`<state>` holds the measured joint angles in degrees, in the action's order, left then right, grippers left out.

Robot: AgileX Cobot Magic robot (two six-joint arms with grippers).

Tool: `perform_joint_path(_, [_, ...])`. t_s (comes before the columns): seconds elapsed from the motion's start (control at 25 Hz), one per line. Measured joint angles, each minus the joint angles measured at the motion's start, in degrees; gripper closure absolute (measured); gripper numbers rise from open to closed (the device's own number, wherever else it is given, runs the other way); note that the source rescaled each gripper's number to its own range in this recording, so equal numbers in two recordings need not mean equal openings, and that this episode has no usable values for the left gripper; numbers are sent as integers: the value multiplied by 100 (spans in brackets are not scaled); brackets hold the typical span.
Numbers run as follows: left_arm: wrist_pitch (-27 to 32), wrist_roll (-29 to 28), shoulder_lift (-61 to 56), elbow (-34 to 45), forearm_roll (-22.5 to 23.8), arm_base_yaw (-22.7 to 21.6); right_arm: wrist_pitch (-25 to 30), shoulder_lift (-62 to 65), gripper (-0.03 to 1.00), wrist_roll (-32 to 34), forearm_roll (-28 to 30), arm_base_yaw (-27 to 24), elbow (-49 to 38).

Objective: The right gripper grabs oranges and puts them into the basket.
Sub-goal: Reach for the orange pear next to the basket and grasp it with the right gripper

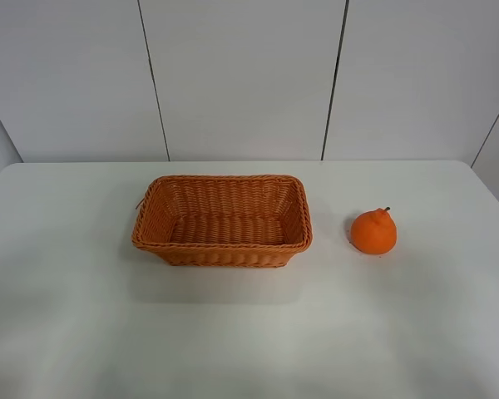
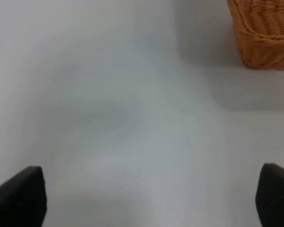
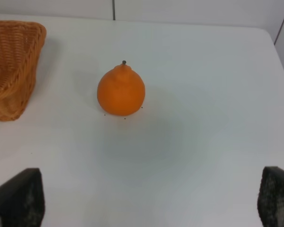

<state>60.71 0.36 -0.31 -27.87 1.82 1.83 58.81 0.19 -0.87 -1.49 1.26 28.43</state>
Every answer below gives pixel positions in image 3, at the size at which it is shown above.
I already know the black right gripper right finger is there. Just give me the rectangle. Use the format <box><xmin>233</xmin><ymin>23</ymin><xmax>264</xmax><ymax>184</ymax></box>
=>
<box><xmin>257</xmin><ymin>166</ymin><xmax>284</xmax><ymax>227</ymax></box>

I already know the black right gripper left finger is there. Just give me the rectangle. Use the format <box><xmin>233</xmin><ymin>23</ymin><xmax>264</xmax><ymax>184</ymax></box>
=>
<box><xmin>0</xmin><ymin>168</ymin><xmax>45</xmax><ymax>227</ymax></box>

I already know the orange with stem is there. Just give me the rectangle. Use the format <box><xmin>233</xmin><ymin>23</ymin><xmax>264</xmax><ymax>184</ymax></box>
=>
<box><xmin>97</xmin><ymin>60</ymin><xmax>145</xmax><ymax>116</ymax></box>

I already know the orange wicker basket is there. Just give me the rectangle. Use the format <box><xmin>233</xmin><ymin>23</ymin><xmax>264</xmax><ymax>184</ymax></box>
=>
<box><xmin>0</xmin><ymin>20</ymin><xmax>46</xmax><ymax>122</ymax></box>

